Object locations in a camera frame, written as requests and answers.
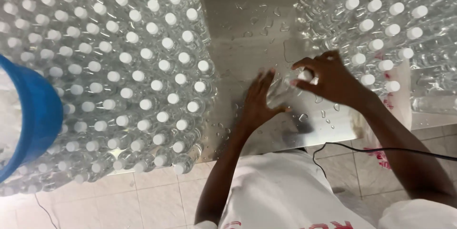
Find thick black cable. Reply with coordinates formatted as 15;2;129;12
312;142;457;180

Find person's left hand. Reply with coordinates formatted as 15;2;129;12
240;68;291;130

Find large group of clear bottles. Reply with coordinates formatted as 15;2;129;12
0;0;219;197

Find white shirt with red print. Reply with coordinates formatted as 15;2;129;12
193;149;457;229

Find blue plastic bucket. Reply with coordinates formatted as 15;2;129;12
0;54;64;184

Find person's right hand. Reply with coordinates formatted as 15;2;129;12
291;50;373;106

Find small group of clear bottles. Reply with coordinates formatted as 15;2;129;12
295;0;457;115

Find white red-printed plastic bag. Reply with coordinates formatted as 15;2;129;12
352;57;413;170

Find heap of white caps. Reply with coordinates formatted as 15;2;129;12
0;68;23;173

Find thin black cable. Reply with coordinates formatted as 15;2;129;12
34;193;58;229

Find single clear water bottle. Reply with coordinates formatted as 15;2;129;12
265;68;315;110

